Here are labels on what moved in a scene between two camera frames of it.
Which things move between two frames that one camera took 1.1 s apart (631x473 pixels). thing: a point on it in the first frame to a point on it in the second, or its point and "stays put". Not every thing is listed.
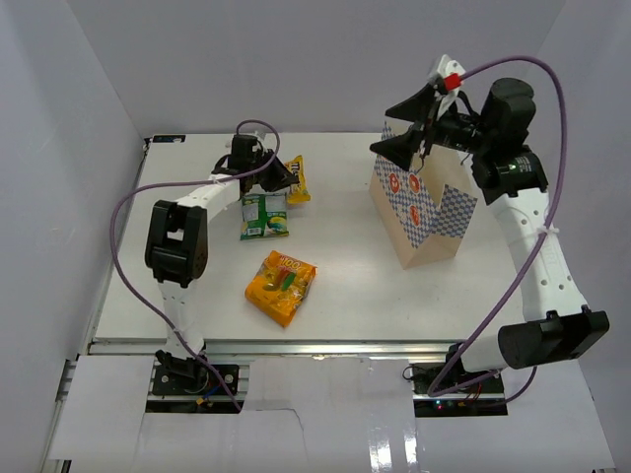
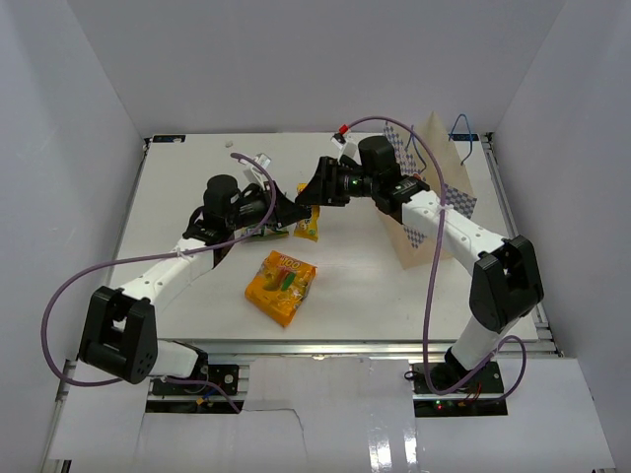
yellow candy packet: (300, 192) to (309, 229)
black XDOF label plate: (168, 138) stays put
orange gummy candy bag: (279, 286) stays put
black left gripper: (281, 177) to (287, 212)
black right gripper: (400, 149) to (324, 188)
